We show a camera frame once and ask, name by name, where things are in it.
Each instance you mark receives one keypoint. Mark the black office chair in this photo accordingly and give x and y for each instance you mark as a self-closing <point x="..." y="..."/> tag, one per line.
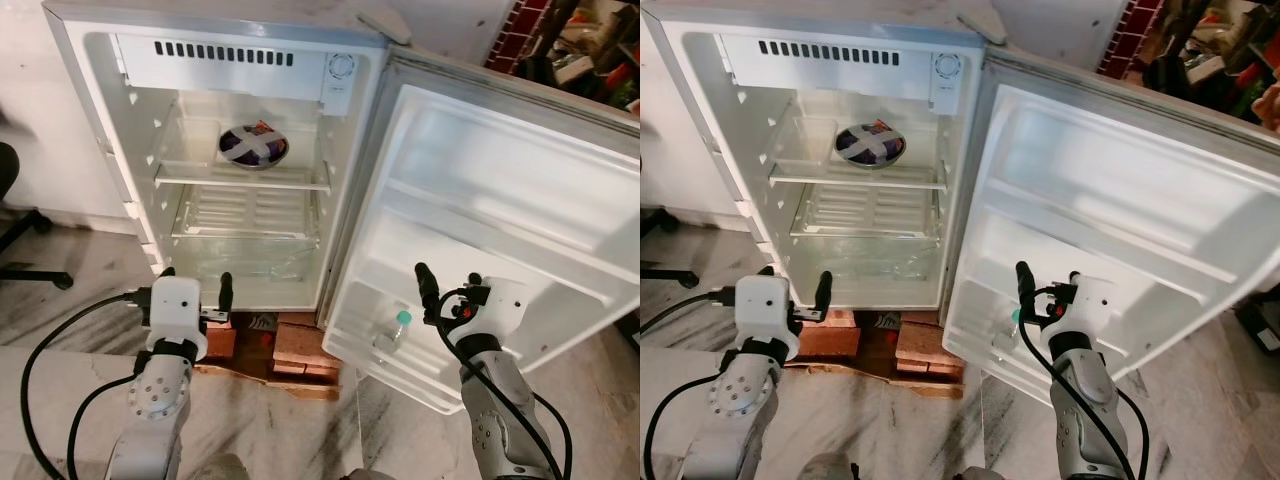
<point x="30" y="270"/>
<point x="665" y="272"/>

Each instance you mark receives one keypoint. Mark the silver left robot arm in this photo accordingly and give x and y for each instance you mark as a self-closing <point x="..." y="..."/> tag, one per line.
<point x="738" y="400"/>
<point x="155" y="400"/>

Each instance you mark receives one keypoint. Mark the white fridge door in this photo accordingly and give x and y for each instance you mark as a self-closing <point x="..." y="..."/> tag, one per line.
<point x="1120" y="200"/>
<point x="500" y="200"/>

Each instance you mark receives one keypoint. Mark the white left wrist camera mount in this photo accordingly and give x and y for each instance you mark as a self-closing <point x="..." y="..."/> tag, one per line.
<point x="765" y="310"/>
<point x="177" y="312"/>

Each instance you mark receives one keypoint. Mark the round blue white tin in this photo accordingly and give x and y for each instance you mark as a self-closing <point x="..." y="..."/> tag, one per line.
<point x="253" y="146"/>
<point x="870" y="144"/>

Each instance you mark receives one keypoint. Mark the wooden board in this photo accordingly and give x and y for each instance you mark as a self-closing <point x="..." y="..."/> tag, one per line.
<point x="270" y="383"/>
<point x="880" y="380"/>

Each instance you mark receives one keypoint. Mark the clear bottle teal cap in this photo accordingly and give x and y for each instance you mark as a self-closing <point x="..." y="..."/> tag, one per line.
<point x="392" y="335"/>
<point x="1005" y="335"/>

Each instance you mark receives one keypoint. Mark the glass fridge shelf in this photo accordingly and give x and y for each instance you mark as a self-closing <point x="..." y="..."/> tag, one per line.
<point x="240" y="178"/>
<point x="860" y="178"/>

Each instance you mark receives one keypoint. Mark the cluttered dark shelf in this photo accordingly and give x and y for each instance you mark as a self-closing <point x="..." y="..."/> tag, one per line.
<point x="590" y="50"/>
<point x="1220" y="55"/>

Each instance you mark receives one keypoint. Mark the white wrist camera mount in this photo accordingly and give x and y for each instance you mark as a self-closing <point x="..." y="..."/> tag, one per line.
<point x="765" y="310"/>
<point x="177" y="312"/>
<point x="508" y="305"/>
<point x="1096" y="303"/>

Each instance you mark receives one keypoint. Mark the black box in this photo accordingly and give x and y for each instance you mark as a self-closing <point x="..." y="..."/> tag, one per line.
<point x="1260" y="325"/>

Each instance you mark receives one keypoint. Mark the clear crisper drawer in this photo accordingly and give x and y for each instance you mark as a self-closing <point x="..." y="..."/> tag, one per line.
<point x="245" y="235"/>
<point x="865" y="235"/>

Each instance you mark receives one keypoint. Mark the red tiled pillar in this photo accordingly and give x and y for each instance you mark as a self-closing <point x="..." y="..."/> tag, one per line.
<point x="515" y="35"/>
<point x="1128" y="38"/>

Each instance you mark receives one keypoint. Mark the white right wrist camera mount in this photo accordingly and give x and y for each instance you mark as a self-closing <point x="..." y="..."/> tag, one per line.
<point x="1096" y="303"/>
<point x="508" y="305"/>

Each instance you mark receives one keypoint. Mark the silver white small fridge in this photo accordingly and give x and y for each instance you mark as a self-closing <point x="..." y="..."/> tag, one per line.
<point x="840" y="65"/>
<point x="230" y="65"/>

